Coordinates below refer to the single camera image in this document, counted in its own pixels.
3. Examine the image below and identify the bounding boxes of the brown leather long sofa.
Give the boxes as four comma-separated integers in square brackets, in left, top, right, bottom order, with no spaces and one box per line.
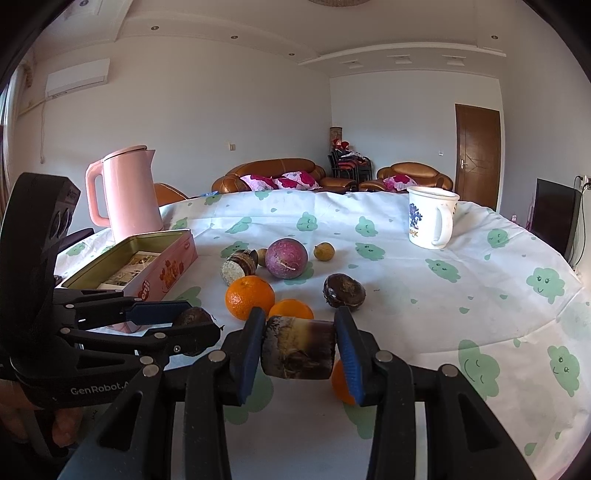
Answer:
[211,158,359,194]

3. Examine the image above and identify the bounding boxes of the white floral mug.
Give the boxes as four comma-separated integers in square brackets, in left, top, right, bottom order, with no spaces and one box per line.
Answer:
[407,186,460,250]

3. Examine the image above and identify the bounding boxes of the black television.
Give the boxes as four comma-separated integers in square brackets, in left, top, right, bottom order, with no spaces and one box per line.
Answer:
[530,178,582,261]

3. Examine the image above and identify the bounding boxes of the dark sugarcane piece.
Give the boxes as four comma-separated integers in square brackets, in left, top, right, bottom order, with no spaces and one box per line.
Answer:
[260,316,335,380]

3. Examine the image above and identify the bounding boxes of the brown leather armchair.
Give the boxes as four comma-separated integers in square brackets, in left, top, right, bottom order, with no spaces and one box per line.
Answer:
[359,162,454,192]

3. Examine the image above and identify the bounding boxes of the pink floral armchair cushion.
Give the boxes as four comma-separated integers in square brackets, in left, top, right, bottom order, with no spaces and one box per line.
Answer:
[383,174,418,193]

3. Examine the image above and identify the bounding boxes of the orange chair back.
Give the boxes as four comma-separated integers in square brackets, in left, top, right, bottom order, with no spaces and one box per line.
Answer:
[154,183,188,207]

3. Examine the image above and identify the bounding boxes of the orange tangerine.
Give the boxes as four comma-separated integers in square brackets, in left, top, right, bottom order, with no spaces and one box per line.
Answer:
[267,299,315,320]
[224,275,276,321]
[331,359,356,406]

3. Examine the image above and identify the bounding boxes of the pink tin box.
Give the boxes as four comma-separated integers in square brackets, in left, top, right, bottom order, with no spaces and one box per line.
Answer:
[60,229,197,302]

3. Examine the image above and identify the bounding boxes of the person's left hand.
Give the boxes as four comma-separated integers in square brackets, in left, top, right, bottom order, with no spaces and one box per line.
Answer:
[0,380,83,447]

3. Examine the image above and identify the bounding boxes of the pink electric kettle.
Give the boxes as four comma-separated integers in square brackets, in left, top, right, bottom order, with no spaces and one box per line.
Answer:
[85,145,163,242]

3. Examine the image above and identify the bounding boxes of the small yellow longan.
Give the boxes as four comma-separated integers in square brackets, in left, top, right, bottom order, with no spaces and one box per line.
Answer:
[314,242,335,262]

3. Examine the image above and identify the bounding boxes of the purple passion fruit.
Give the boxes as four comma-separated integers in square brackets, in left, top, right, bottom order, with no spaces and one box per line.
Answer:
[266,238,308,280]

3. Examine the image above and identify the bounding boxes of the small brown longan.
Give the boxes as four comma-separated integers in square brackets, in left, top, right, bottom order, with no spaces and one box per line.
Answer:
[256,248,266,268]

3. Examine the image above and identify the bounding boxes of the dark wrinkled passion fruit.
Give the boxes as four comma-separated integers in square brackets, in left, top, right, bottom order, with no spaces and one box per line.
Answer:
[322,273,367,310]

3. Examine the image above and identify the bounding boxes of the stacked chairs in corner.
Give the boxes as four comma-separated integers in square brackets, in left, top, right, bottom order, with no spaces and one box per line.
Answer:
[328,127,374,183]

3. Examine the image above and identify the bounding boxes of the white green-cloud tablecloth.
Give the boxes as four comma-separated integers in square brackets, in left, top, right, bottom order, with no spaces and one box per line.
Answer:
[54,187,591,480]

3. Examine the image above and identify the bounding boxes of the white air conditioner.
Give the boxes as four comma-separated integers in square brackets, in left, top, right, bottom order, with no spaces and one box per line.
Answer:
[45,58,110,99]

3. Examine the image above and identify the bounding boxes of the brown wooden door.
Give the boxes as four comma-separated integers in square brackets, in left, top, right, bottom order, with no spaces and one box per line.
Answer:
[455,104,502,210]

